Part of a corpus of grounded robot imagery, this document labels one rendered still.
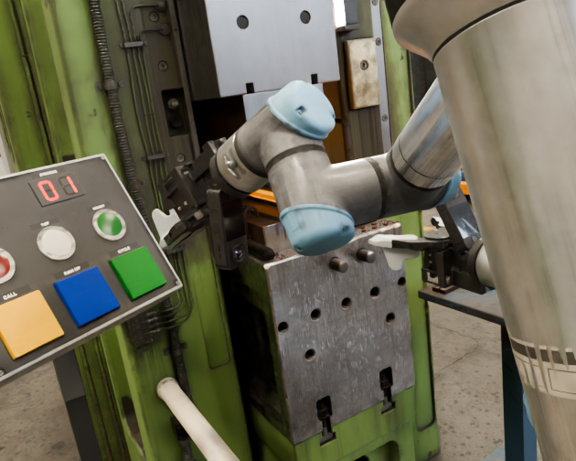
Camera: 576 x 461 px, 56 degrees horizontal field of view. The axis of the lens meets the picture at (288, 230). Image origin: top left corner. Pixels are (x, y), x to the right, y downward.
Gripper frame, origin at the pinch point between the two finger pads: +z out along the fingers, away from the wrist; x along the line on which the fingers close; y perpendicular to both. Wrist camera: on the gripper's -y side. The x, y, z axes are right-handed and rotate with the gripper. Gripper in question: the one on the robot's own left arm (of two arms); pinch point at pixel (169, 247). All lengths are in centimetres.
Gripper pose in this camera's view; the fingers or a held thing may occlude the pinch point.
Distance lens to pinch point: 86.6
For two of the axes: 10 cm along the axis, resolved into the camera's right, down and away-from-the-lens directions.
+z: -6.4, 4.4, 6.3
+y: -5.2, -8.5, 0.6
